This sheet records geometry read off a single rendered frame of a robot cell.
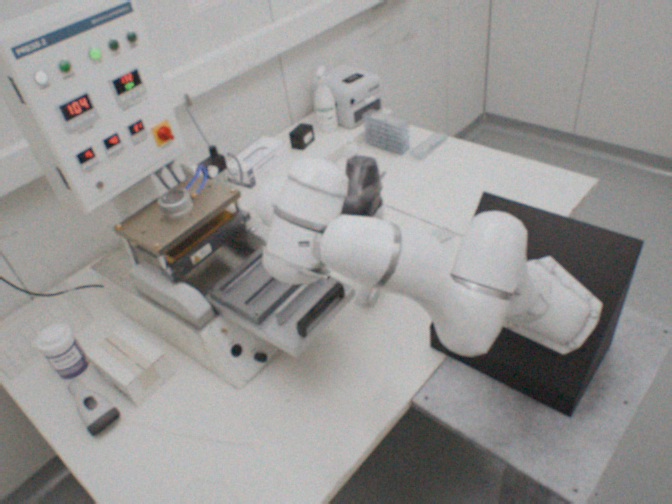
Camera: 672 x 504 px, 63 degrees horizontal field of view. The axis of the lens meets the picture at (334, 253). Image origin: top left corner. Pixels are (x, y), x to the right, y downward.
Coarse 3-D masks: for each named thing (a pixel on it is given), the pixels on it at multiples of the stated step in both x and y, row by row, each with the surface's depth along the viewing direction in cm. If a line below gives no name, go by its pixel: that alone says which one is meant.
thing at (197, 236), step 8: (216, 216) 142; (224, 216) 142; (232, 216) 142; (208, 224) 140; (216, 224) 139; (200, 232) 138; (208, 232) 137; (184, 240) 136; (192, 240) 136; (200, 240) 136; (176, 248) 134; (184, 248) 134; (168, 256) 132; (176, 256) 132; (168, 264) 135
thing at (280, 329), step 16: (304, 288) 125; (320, 288) 130; (352, 288) 129; (288, 304) 122; (304, 304) 127; (336, 304) 125; (240, 320) 126; (272, 320) 124; (288, 320) 123; (320, 320) 122; (272, 336) 121; (288, 336) 120; (288, 352) 120
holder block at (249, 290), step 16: (256, 256) 138; (240, 272) 135; (256, 272) 136; (224, 288) 132; (240, 288) 130; (256, 288) 129; (272, 288) 131; (288, 288) 128; (224, 304) 129; (240, 304) 126; (256, 304) 127; (272, 304) 125; (256, 320) 123
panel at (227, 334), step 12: (216, 324) 133; (228, 324) 135; (216, 336) 133; (228, 336) 135; (240, 336) 137; (252, 336) 140; (228, 348) 135; (252, 348) 140; (264, 348) 142; (276, 348) 145; (240, 360) 137; (252, 360) 140; (240, 372) 137; (252, 372) 139
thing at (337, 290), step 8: (336, 288) 124; (328, 296) 122; (336, 296) 124; (320, 304) 120; (328, 304) 122; (312, 312) 119; (320, 312) 121; (304, 320) 117; (312, 320) 119; (304, 328) 118; (304, 336) 119
